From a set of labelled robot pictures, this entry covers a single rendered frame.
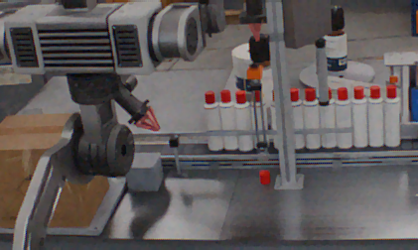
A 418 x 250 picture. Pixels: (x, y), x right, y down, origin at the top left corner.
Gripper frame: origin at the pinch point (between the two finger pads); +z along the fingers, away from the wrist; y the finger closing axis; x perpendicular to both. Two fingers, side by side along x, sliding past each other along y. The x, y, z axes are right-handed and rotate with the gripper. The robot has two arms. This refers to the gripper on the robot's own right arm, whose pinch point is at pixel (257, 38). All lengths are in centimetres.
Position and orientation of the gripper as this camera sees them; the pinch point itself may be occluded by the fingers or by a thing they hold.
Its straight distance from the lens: 248.0
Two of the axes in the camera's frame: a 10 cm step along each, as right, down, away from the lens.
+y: -9.9, 0.3, 1.4
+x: -1.2, 4.3, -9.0
